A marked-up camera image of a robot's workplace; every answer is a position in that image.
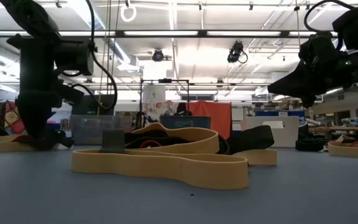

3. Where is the translucent grey basket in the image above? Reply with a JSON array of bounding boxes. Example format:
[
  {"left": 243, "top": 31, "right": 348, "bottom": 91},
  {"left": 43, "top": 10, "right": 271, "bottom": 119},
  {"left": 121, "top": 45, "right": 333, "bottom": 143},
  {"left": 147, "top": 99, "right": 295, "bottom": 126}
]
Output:
[{"left": 71, "top": 114, "right": 121, "bottom": 146}]

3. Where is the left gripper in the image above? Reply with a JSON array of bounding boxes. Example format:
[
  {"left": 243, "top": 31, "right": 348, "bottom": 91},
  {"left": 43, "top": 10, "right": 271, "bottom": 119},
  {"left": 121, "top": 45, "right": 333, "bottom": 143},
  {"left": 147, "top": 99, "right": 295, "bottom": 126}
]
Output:
[{"left": 6, "top": 32, "right": 86, "bottom": 149}]

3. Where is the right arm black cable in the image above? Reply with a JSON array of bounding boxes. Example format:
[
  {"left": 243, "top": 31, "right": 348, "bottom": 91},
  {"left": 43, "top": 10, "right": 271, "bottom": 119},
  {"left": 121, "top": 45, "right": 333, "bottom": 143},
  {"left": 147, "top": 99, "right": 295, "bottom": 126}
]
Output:
[{"left": 303, "top": 0, "right": 356, "bottom": 35}]

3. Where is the orange hanging cloth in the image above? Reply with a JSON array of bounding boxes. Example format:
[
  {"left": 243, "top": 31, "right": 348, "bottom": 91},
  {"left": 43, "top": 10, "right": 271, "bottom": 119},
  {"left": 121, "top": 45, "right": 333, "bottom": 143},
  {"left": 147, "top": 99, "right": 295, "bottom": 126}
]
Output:
[{"left": 186, "top": 100, "right": 232, "bottom": 140}]

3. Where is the floral cloth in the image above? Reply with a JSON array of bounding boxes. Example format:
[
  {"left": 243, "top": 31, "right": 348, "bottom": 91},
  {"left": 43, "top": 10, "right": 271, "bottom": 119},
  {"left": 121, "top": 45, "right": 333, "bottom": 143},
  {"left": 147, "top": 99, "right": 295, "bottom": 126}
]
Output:
[{"left": 142, "top": 100, "right": 180, "bottom": 125}]

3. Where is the black stand frame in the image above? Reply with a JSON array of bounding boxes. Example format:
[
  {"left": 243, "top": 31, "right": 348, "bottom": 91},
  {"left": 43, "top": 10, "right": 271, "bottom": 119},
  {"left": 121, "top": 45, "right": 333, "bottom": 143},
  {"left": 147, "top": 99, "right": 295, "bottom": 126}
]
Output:
[{"left": 139, "top": 78, "right": 191, "bottom": 129}]

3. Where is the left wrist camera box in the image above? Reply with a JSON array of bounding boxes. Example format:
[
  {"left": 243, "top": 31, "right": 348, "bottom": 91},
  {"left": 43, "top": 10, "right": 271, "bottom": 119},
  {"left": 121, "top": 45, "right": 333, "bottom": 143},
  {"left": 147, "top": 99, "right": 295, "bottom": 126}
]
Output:
[{"left": 54, "top": 42, "right": 94, "bottom": 76}]

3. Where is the black horizontal rail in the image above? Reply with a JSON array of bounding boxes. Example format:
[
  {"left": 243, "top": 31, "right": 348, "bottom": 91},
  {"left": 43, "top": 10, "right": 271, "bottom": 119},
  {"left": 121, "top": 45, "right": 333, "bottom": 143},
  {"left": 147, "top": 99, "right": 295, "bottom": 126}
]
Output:
[{"left": 62, "top": 81, "right": 272, "bottom": 87}]

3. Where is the colourful patchwork quilt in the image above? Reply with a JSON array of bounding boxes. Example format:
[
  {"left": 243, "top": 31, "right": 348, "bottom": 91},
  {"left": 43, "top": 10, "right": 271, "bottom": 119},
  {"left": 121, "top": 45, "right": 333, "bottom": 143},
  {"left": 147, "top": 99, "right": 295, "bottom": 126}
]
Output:
[{"left": 4, "top": 100, "right": 27, "bottom": 136}]

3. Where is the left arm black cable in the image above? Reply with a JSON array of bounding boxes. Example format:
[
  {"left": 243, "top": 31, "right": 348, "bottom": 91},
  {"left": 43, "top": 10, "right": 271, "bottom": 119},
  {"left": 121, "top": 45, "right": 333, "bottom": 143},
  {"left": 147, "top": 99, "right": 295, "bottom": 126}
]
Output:
[{"left": 70, "top": 0, "right": 119, "bottom": 111}]

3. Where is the wooden workbench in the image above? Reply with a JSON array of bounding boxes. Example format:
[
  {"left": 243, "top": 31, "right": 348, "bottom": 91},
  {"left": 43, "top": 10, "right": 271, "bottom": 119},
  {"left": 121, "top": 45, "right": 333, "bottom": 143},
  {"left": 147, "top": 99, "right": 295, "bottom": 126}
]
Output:
[{"left": 308, "top": 125, "right": 358, "bottom": 133}]

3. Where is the teal plastic basket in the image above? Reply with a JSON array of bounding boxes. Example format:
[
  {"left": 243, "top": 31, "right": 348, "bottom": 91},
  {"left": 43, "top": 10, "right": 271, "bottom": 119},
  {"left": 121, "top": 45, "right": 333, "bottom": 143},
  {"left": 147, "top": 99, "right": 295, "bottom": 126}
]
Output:
[{"left": 159, "top": 115, "right": 212, "bottom": 133}]

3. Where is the wide short black band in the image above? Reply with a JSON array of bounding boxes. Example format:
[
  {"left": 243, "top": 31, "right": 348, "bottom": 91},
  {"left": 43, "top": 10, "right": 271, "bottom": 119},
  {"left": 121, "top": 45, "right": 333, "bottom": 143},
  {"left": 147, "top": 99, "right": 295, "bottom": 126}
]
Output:
[{"left": 99, "top": 128, "right": 126, "bottom": 154}]

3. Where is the black overhead light bar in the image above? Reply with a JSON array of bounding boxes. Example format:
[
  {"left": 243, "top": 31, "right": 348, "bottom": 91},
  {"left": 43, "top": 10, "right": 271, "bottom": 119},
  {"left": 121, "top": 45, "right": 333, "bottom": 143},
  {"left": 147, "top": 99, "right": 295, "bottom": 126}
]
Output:
[{"left": 0, "top": 29, "right": 338, "bottom": 39}]

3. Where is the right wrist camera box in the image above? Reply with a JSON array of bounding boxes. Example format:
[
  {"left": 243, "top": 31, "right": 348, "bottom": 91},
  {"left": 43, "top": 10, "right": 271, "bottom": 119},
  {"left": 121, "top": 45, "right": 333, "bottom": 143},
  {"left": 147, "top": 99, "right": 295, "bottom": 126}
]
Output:
[{"left": 298, "top": 32, "right": 343, "bottom": 72}]

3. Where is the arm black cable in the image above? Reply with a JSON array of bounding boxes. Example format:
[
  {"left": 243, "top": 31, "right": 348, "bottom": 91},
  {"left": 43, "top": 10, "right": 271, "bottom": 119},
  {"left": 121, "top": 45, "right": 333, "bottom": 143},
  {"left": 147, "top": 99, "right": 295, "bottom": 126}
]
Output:
[
  {"left": 303, "top": 0, "right": 356, "bottom": 35},
  {"left": 70, "top": 0, "right": 119, "bottom": 111}
]

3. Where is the blue board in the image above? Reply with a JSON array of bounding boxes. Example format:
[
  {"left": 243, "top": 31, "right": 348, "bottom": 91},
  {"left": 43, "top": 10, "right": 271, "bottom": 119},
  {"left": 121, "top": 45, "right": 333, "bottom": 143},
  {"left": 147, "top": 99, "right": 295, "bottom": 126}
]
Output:
[{"left": 254, "top": 110, "right": 306, "bottom": 118}]

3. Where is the black ceiling camera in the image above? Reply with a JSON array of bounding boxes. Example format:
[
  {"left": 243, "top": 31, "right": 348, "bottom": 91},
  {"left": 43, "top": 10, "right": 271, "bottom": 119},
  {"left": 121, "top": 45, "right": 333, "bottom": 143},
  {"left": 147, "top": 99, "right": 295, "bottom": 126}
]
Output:
[
  {"left": 152, "top": 49, "right": 165, "bottom": 62},
  {"left": 227, "top": 40, "right": 249, "bottom": 65}
]

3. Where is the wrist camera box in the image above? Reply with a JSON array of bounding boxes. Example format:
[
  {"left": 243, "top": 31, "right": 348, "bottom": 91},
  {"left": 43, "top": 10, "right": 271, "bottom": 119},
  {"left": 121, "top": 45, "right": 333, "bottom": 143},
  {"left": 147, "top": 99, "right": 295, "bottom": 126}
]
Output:
[
  {"left": 54, "top": 42, "right": 94, "bottom": 76},
  {"left": 298, "top": 32, "right": 343, "bottom": 72}
]

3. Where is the white hanging ring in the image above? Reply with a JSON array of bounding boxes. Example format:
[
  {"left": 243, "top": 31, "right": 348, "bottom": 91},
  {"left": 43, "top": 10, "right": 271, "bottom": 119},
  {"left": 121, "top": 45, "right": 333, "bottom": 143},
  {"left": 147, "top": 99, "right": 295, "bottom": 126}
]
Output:
[{"left": 119, "top": 3, "right": 137, "bottom": 23}]

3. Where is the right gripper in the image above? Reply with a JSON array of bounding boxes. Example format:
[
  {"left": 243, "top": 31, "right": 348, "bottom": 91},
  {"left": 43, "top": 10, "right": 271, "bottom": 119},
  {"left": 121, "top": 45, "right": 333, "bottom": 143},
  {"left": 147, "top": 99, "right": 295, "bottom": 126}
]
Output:
[{"left": 267, "top": 58, "right": 358, "bottom": 109}]

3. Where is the white plastic basket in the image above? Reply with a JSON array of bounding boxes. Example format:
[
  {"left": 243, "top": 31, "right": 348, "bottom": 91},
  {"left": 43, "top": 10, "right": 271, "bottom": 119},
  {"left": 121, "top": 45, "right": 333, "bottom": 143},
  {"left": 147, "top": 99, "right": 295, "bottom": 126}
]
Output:
[{"left": 240, "top": 116, "right": 300, "bottom": 148}]

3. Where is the black monitor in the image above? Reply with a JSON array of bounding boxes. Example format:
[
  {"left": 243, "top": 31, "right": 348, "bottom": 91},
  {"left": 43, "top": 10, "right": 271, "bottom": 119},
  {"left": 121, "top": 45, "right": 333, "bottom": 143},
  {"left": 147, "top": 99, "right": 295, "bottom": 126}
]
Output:
[{"left": 71, "top": 94, "right": 116, "bottom": 116}]

